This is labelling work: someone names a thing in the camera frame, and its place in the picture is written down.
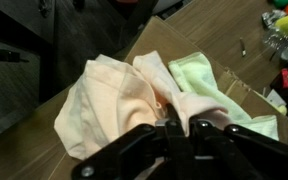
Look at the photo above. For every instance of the brown cardboard box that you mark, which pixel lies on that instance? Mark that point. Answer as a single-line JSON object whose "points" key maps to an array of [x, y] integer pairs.
{"points": [[164, 120]]}

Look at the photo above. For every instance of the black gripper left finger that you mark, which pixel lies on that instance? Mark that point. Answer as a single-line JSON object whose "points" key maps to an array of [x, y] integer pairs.
{"points": [[180, 150]]}

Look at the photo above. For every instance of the peach printed shirt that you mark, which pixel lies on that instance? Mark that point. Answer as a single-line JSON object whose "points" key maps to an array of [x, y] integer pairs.
{"points": [[112, 97]]}

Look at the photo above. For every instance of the light green towel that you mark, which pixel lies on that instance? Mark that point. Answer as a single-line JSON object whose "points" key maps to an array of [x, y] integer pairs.
{"points": [[194, 73]]}

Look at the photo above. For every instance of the clear plastic water bottle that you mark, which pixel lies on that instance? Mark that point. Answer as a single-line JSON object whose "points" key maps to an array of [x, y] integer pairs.
{"points": [[278, 41]]}

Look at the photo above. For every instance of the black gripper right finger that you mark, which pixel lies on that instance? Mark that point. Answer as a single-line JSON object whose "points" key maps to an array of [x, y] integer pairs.
{"points": [[228, 162]]}

